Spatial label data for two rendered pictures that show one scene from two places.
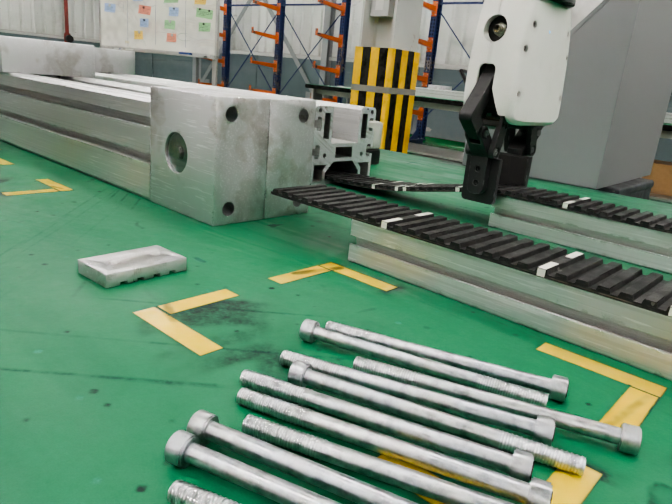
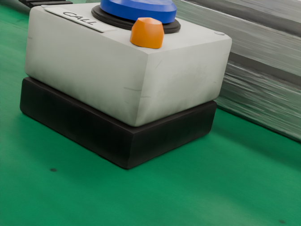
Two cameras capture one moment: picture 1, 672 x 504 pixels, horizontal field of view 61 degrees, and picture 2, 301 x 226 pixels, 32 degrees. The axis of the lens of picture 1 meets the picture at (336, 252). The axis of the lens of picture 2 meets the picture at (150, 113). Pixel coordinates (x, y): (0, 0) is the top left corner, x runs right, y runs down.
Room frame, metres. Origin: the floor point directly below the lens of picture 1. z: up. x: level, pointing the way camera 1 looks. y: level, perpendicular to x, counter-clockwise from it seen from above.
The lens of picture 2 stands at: (1.10, -0.02, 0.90)
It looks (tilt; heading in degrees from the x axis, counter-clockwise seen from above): 22 degrees down; 172
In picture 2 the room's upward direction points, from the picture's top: 11 degrees clockwise
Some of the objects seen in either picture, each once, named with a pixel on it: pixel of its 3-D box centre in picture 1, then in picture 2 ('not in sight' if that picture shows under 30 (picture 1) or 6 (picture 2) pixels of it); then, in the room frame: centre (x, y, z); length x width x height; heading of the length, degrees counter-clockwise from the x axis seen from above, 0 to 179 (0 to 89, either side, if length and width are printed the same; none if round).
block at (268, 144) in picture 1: (243, 151); not in sight; (0.49, 0.09, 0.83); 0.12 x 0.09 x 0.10; 138
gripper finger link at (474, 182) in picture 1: (477, 164); not in sight; (0.49, -0.11, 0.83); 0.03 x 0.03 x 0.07; 49
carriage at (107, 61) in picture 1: (85, 66); not in sight; (1.08, 0.49, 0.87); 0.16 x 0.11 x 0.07; 48
